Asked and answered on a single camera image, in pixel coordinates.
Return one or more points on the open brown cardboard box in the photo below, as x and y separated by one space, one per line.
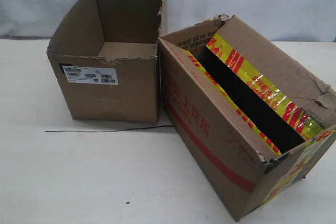
120 34

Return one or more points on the cardboard box with yellow tape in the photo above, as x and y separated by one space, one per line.
255 120

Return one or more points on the white barcode shipping label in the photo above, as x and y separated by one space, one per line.
90 75

